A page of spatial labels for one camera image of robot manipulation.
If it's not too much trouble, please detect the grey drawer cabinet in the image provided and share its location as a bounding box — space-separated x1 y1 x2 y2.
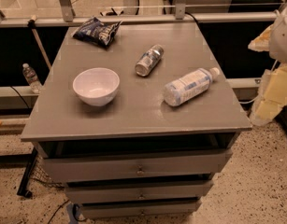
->
22 21 251 208

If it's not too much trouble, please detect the top grey drawer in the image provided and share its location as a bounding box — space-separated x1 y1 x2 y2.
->
43 149 232 183

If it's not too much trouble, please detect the bottom grey drawer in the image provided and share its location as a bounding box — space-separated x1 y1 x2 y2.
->
80 199 201 219

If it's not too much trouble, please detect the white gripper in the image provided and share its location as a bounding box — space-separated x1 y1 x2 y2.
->
248 5 287 126

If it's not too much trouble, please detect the small water bottle standing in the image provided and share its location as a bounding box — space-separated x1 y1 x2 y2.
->
22 63 42 94

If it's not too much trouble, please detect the grey drawer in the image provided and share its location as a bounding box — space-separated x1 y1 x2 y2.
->
65 180 213 203
80 199 201 219
43 149 232 183

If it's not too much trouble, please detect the middle grey drawer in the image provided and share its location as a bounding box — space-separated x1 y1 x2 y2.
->
65 180 213 203

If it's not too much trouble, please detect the black metal bracket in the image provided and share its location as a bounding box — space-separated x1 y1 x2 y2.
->
17 148 37 198

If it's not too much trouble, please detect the silver blue redbull can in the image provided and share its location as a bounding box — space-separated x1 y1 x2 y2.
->
135 44 164 77

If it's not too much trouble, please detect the wooden stick with black tape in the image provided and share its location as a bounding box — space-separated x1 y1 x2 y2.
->
28 15 51 70

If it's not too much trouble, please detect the grey metal railing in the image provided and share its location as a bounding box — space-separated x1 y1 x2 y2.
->
0 11 277 28

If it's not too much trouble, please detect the white bowl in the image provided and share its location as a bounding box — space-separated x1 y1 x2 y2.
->
73 67 120 106

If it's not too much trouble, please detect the clear plastic bottle lying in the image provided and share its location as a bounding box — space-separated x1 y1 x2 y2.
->
163 67 221 106

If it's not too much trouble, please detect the blue chip bag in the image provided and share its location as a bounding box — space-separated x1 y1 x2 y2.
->
71 17 122 48

